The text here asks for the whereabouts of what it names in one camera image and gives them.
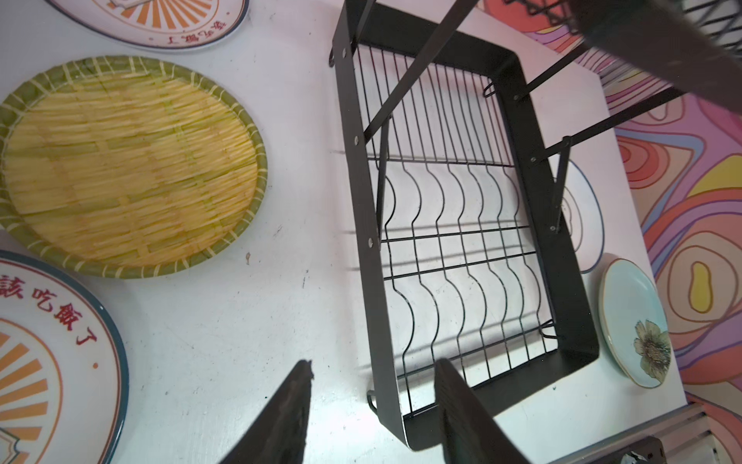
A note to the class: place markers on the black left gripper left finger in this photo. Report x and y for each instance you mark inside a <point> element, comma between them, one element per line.
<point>278,434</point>

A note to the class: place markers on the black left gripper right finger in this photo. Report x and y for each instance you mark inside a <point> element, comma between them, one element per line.
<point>469,433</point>

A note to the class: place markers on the white plate with clover emblem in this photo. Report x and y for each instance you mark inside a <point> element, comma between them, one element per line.
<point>583,216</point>

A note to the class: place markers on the black metal dish rack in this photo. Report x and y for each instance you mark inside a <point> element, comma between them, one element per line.
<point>459,124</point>

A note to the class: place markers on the pale green flower plate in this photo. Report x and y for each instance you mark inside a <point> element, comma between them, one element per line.
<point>634,324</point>

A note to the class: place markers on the large orange sunburst plate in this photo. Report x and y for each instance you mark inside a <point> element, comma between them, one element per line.
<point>64,368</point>

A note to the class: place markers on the yellow green woven bamboo tray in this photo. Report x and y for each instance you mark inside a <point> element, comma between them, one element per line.
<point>128,167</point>

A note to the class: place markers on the small orange sunburst plate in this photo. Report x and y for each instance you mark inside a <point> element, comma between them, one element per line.
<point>158,24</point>

